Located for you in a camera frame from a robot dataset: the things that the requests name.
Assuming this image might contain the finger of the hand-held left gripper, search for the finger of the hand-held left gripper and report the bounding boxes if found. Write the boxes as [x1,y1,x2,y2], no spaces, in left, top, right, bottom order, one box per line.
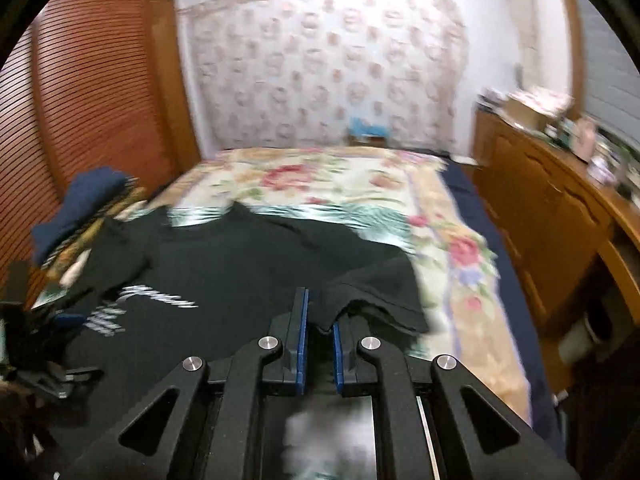
[30,366,104,400]

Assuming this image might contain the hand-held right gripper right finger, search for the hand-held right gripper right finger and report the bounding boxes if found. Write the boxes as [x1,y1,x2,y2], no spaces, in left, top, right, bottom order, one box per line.
[331,310,581,480]

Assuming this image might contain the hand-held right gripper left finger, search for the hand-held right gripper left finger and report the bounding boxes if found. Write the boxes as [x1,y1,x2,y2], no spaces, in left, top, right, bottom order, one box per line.
[60,287,308,480]

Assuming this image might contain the black t-shirt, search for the black t-shirt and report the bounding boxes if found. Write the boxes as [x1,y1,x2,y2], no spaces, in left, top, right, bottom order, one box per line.
[30,203,431,480]

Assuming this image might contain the stack of folded blankets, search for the stack of folded blankets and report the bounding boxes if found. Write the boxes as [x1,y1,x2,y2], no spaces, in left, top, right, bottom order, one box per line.
[42,187,148,283]

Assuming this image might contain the palm leaf bed sheet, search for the palm leaf bed sheet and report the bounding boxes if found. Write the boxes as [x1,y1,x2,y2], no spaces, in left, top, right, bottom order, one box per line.
[167,205,413,248]

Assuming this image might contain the navy folded cloth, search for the navy folded cloth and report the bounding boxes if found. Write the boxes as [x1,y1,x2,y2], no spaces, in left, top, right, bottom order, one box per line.
[32,167,136,266]

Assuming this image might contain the floral blanket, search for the floral blanket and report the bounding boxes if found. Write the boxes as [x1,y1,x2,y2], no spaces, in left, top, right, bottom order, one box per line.
[165,147,533,423]

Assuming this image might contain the navy bed sheet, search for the navy bed sheet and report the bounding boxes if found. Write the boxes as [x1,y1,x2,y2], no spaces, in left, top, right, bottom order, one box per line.
[442,157,566,441]

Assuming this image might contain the blue box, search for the blue box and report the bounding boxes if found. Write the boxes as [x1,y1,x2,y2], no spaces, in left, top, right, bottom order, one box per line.
[347,116,391,147]

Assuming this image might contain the white round container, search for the white round container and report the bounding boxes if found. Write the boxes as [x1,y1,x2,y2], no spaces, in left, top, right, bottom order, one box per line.
[557,305,613,366]

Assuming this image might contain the wooden louvered wardrobe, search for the wooden louvered wardrobe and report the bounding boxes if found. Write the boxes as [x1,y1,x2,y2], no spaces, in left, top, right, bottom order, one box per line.
[0,0,201,311]

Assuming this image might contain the wooden sideboard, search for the wooden sideboard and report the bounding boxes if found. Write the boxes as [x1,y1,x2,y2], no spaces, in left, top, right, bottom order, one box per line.
[472,110,640,391]

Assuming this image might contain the circle patterned headboard cover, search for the circle patterned headboard cover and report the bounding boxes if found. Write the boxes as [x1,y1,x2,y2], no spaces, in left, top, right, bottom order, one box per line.
[182,0,476,153]

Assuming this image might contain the cardboard box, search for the cardboard box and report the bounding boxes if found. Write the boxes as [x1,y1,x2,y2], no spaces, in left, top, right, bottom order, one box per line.
[500,92,551,131]

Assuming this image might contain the pink kettle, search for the pink kettle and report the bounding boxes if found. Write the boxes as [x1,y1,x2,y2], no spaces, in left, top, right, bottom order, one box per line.
[572,117,598,161]

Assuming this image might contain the grey window shutter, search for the grey window shutter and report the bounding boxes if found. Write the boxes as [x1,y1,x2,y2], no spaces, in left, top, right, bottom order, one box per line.
[582,0,640,136]

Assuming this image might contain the wooden window frame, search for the wooden window frame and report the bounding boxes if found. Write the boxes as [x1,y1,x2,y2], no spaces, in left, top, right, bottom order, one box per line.
[556,0,587,108]

